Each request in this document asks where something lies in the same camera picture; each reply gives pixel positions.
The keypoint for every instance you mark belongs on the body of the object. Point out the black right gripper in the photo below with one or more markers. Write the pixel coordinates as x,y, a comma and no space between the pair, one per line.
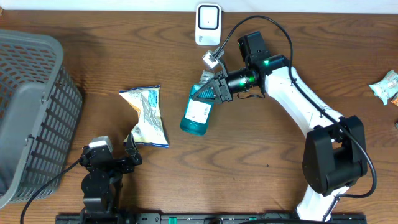
223,91

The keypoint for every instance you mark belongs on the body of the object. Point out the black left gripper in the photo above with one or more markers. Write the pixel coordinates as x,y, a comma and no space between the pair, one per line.
127,165

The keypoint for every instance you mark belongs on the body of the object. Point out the white yellow snack bag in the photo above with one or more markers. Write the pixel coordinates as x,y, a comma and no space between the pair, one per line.
149,129

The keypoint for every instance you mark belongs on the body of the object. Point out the teal mouthwash bottle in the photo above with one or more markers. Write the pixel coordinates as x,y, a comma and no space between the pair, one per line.
196,117

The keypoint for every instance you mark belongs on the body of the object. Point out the mint green wipes pack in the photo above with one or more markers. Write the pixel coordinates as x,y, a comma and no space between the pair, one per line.
386,88

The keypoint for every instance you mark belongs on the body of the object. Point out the small orange white packet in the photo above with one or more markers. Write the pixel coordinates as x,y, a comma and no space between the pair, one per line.
395,99

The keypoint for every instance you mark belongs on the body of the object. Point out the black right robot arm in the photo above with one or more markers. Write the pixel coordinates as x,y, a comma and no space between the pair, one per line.
335,154

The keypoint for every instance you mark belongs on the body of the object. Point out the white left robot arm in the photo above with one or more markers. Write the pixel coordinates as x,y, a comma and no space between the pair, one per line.
102,185

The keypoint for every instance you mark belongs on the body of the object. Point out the white barcode scanner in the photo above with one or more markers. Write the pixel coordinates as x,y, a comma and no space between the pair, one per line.
208,24

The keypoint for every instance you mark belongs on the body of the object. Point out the grey plastic basket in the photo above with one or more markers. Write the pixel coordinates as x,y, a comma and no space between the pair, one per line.
40,110

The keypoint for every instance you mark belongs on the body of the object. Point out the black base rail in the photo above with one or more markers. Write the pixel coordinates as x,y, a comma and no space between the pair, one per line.
155,218

